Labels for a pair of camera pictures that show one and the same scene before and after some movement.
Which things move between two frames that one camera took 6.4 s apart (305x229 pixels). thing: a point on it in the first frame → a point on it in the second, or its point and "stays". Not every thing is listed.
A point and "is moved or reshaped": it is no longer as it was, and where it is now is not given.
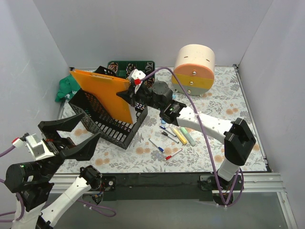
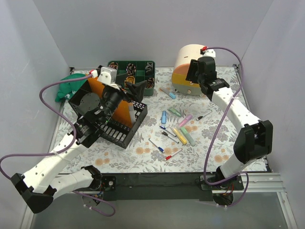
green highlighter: x=184 y=130 stays
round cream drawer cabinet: x=195 y=65 stays
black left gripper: x=55 y=148 → x=126 y=92
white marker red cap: x=175 y=153 stays
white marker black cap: x=168 y=135 stays
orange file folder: x=106 y=88 is moved or reshaped
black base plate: x=171 y=186 stays
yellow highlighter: x=182 y=138 stays
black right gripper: x=136 y=94 → x=193 y=70
